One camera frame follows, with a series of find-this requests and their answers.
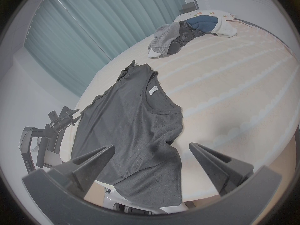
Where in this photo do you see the blue-green curtain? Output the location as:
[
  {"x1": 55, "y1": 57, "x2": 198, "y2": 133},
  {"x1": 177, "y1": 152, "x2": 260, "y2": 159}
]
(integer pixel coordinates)
[
  {"x1": 23, "y1": 0, "x2": 111, "y2": 101},
  {"x1": 51, "y1": 0, "x2": 186, "y2": 62}
]

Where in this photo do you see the white printed pillow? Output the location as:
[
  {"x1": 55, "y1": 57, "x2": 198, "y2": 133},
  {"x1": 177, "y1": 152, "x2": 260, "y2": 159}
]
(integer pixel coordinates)
[{"x1": 175, "y1": 9, "x2": 236, "y2": 23}]

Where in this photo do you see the black T-shirt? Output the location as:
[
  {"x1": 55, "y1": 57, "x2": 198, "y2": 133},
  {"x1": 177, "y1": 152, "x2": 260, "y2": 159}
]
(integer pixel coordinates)
[{"x1": 70, "y1": 60, "x2": 184, "y2": 207}]

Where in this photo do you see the pile of clothes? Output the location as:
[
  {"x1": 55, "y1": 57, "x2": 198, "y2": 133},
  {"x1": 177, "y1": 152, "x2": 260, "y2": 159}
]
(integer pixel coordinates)
[{"x1": 148, "y1": 15, "x2": 237, "y2": 59}]

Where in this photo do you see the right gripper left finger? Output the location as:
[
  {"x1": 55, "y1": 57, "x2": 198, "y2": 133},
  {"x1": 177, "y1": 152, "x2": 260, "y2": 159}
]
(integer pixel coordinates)
[{"x1": 47, "y1": 144, "x2": 116, "y2": 194}]

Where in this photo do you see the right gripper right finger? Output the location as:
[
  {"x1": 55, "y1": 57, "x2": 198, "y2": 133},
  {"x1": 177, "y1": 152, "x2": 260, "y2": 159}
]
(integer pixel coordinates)
[{"x1": 189, "y1": 142, "x2": 254, "y2": 196}]

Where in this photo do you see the bed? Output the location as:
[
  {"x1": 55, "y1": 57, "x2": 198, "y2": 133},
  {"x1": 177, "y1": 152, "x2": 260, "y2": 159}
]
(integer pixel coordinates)
[{"x1": 60, "y1": 0, "x2": 300, "y2": 202}]

